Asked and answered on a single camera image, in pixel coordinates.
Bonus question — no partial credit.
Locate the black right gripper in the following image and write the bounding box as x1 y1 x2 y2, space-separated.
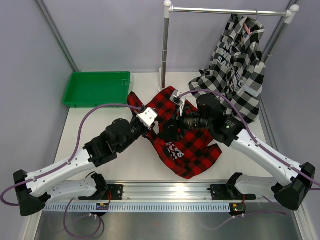
158 104 213 143

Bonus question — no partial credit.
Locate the red black plaid shirt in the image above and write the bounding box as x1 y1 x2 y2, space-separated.
126 85 223 180

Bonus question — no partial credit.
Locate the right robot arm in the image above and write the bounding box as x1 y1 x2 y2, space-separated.
162 91 316 211

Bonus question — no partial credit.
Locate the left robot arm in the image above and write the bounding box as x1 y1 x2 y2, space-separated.
13 116 157 217

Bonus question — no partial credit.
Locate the black white plaid shirt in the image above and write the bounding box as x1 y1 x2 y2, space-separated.
188 14 266 124

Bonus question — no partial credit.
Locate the pink clothes hanger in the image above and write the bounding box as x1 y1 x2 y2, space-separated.
244 22 252 35

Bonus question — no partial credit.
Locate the green plastic tray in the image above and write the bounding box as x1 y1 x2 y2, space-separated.
63 71 131 108

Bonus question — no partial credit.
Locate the metal clothes rack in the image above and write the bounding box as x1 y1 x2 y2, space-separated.
159 0 300 91

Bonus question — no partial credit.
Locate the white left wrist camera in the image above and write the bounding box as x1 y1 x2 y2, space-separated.
136 107 158 130

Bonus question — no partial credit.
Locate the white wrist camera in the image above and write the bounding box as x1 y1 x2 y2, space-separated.
136 107 158 130
169 90 187 108

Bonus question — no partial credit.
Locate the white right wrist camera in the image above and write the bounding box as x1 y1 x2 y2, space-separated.
169 90 187 108

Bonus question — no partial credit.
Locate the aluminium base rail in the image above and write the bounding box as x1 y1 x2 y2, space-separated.
104 180 271 203

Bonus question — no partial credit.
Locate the white slotted cable duct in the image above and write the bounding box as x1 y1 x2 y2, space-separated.
44 202 231 213

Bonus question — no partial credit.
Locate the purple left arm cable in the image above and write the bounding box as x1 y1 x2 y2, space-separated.
0 103 146 206

